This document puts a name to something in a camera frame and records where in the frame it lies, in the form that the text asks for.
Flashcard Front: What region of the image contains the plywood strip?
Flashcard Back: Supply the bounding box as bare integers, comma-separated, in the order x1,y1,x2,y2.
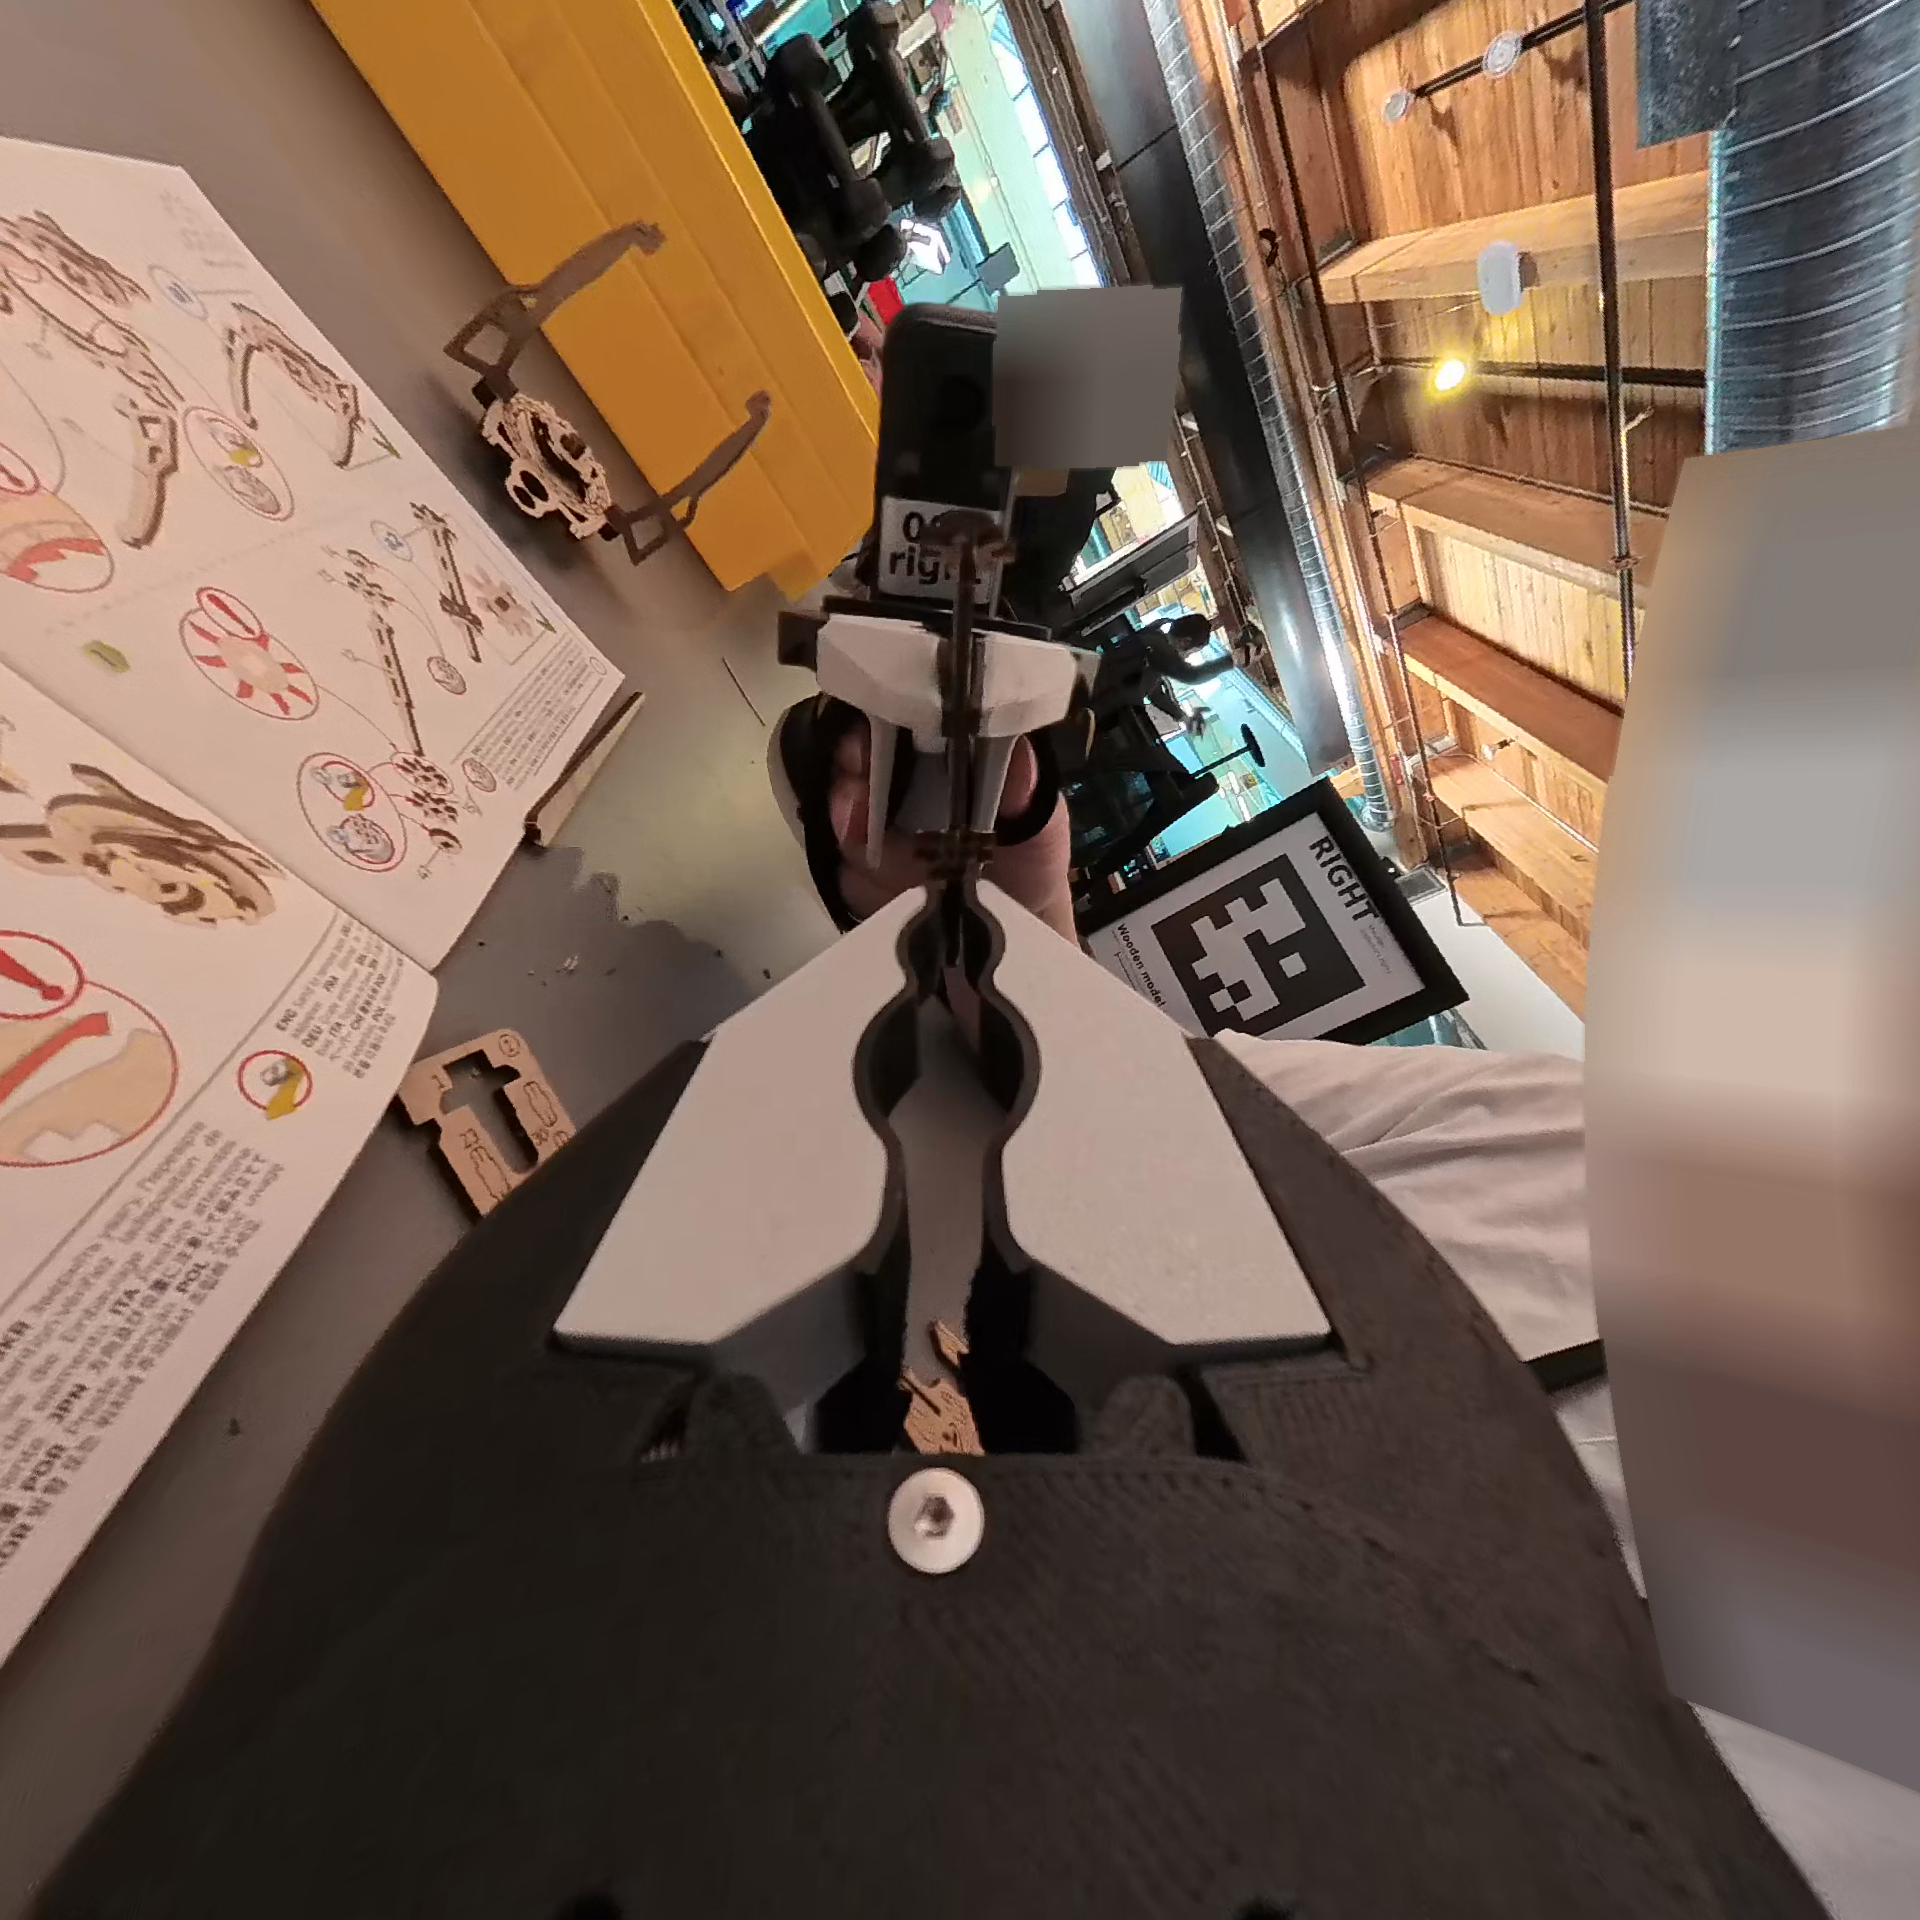
526,690,648,850

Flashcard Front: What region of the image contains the black framed marker sign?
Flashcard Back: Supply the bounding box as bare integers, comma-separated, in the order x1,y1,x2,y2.
1078,781,1469,1048

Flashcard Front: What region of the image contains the plywood model part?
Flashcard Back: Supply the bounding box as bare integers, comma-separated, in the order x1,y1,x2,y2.
898,1320,988,1457

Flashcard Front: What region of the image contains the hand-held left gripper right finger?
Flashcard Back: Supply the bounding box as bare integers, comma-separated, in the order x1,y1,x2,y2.
967,885,1338,1359

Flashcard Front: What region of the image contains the yellow plastic bin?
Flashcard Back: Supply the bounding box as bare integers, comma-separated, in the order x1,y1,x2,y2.
306,0,887,595

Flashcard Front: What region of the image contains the black exercise machine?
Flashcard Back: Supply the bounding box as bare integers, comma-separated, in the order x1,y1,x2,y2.
1050,466,1278,850

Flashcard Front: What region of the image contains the silver corrugated duct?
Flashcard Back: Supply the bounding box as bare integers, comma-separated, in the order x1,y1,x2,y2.
1140,0,1443,873

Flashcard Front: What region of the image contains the plywood offcut frame piece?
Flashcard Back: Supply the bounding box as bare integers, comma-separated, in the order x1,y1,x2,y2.
397,1027,579,1218

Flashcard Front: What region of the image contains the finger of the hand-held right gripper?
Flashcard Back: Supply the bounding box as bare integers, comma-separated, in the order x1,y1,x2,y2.
818,616,958,836
967,621,1085,836

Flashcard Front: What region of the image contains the wooden model with curved legs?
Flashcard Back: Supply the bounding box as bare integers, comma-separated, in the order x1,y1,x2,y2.
445,222,774,567

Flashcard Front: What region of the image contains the assembly instruction booklet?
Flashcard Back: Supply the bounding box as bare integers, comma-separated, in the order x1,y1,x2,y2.
0,135,629,1667

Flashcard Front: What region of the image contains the person's right hand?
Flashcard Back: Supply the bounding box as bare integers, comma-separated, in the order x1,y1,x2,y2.
823,735,1078,965

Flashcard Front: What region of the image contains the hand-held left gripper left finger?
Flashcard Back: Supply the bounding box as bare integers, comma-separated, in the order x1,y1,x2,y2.
552,885,933,1425

